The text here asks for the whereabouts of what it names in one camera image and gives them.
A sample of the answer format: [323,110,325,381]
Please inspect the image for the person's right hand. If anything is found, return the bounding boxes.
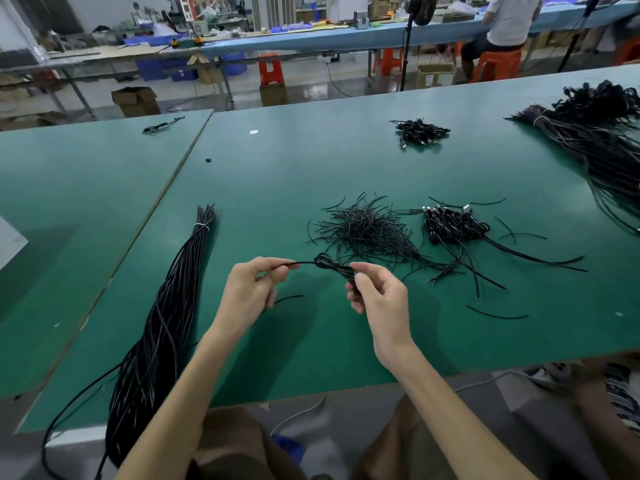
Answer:
[345,261,417,370]

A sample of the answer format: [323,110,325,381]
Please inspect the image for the person's left hand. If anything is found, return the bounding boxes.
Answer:
[212,257,301,343]

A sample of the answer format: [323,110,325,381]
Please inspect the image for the pile of black wire ties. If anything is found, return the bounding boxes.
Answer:
[308,191,446,281]

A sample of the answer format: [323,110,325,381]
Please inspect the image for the long black cable bundle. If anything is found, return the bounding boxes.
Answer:
[42,205,217,480]

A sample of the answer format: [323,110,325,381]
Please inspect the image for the small pile of knotted cables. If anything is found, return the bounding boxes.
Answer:
[391,117,451,150]

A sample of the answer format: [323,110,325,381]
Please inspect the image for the small cable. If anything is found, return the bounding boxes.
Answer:
[141,115,186,136]

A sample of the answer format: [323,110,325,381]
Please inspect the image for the large heap of black cables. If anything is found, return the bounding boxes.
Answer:
[508,81,640,234]

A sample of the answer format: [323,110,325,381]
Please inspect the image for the person's left forearm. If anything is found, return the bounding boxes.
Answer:
[115,323,249,480]

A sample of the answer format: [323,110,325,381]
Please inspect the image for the person's right forearm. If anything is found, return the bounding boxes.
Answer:
[380,343,538,480]

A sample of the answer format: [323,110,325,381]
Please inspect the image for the person's brown shorts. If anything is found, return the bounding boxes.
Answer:
[190,409,301,480]

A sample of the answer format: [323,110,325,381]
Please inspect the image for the person's right leg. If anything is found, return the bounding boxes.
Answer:
[575,363,640,480]

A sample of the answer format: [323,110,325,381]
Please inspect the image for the blue plastic item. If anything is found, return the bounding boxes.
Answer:
[273,435,307,466]

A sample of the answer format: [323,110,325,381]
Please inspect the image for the small cardboard box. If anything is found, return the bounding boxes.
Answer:
[260,83,289,107]

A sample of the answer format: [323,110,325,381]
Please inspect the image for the open cardboard box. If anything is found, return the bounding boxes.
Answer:
[111,87,161,119]

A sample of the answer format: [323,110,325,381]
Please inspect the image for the red plastic stool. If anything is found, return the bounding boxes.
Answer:
[258,55,286,88]

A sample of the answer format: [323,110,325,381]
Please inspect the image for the large white box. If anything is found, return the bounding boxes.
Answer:
[0,217,29,271]

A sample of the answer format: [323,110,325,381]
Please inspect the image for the orange plastic stool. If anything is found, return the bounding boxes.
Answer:
[472,49,523,83]
[378,47,403,77]
[617,39,640,66]

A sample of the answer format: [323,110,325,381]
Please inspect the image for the long blue workbench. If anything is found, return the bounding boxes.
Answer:
[165,0,640,56]

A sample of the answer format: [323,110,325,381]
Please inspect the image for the black fan on stand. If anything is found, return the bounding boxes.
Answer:
[400,0,439,92]

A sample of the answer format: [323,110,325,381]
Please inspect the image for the black tripod stand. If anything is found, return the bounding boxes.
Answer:
[558,0,605,73]

